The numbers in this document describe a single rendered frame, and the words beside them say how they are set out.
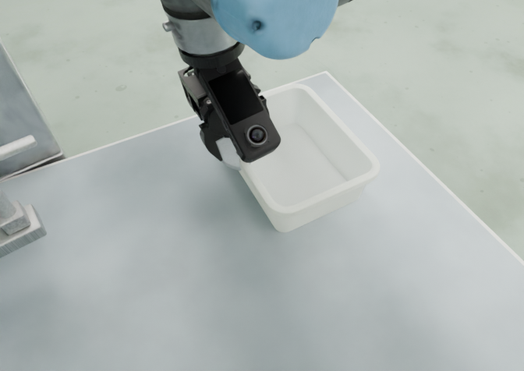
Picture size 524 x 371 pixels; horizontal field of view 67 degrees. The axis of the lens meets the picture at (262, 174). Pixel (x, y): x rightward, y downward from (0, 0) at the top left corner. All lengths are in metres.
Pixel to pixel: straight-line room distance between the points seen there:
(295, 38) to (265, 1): 0.04
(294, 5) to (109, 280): 0.42
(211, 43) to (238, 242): 0.28
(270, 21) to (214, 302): 0.36
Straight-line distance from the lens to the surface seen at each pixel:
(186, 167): 0.65
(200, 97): 0.47
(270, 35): 0.27
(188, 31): 0.40
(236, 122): 0.42
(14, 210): 0.50
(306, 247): 0.56
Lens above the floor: 1.24
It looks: 51 degrees down
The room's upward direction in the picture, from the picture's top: straight up
